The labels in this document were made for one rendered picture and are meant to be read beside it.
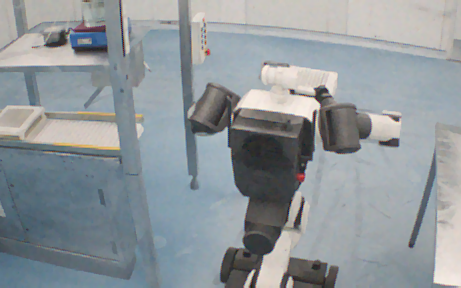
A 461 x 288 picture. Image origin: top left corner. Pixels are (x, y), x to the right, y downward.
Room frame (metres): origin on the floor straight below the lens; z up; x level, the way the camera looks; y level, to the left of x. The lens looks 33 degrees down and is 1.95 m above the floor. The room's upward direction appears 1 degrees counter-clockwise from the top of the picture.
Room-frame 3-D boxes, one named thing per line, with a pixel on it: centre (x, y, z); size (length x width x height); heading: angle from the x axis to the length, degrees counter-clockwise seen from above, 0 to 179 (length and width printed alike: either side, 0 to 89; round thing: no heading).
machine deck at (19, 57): (1.79, 0.70, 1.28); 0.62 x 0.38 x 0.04; 81
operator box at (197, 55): (2.58, 0.16, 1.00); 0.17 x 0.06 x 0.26; 171
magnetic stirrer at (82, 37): (1.81, 0.51, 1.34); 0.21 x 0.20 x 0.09; 171
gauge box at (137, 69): (1.90, 0.48, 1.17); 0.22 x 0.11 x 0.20; 81
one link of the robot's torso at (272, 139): (1.35, -0.14, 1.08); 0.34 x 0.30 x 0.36; 71
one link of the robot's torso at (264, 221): (1.32, -0.13, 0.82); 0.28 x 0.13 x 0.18; 161
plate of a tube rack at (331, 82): (2.00, -0.36, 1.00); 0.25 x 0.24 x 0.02; 71
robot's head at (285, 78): (1.41, -0.17, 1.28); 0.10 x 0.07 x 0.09; 71
